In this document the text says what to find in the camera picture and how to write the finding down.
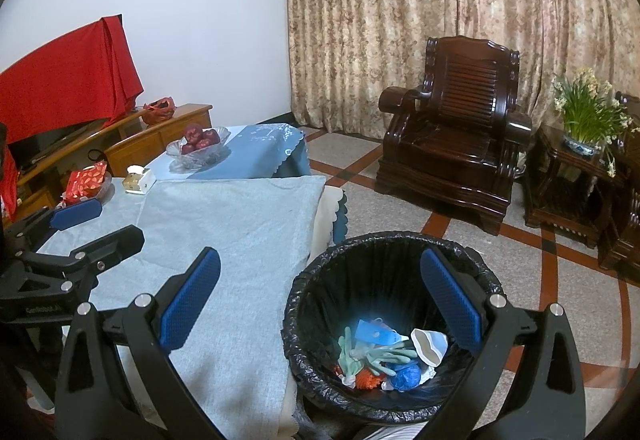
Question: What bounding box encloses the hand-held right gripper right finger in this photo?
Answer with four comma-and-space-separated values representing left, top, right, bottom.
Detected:
419, 246, 587, 440

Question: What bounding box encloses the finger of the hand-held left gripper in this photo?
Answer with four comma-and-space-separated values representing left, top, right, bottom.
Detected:
22, 225, 146, 293
5, 198, 104, 256

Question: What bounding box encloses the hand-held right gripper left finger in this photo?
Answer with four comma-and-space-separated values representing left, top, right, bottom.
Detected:
54, 246, 226, 440

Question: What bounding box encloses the blue and white paper cup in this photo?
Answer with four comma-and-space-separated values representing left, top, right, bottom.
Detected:
411, 327, 449, 367

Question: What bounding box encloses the light blue packet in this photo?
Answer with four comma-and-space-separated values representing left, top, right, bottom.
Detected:
356, 317, 408, 346

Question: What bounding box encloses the blue plastic bag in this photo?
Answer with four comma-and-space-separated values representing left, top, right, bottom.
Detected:
391, 362, 422, 391

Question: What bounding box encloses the bin with black liner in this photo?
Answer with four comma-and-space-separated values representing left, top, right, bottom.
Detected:
282, 231, 508, 426

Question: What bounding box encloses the orange foam fruit net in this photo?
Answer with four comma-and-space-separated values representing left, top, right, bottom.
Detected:
356, 367, 383, 391

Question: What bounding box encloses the red patterned gift box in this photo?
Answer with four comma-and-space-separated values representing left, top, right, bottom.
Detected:
64, 161, 110, 201

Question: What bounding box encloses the red gift packet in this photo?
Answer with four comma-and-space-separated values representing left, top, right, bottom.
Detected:
60, 172, 115, 208

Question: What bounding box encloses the gold and white tissue box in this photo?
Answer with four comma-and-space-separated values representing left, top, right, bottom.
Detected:
122, 165, 156, 196

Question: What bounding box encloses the black television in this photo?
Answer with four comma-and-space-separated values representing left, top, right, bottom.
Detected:
10, 120, 108, 171

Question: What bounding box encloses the wooden television cabinet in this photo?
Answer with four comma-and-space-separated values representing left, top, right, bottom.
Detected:
15, 103, 214, 211

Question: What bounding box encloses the glass fruit bowl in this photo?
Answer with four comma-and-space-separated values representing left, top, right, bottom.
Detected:
166, 126, 232, 172

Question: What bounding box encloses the red mesh bag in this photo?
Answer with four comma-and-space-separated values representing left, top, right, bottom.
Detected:
142, 96, 177, 126

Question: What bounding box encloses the red cloth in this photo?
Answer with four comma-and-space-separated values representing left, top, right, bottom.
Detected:
0, 15, 144, 221

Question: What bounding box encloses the cream cover with blue trim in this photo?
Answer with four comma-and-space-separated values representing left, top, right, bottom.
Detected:
277, 185, 349, 438

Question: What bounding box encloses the blue tablecloth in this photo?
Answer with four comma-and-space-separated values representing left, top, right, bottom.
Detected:
145, 122, 311, 181

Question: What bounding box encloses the dark wooden side table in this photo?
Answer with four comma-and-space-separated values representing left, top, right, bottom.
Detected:
522, 124, 618, 248

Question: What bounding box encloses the flowering plant in blue-white pot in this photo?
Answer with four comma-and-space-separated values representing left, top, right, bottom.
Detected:
552, 67, 633, 178

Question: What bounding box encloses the beige patterned curtain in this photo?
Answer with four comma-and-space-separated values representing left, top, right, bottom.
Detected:
277, 0, 640, 146

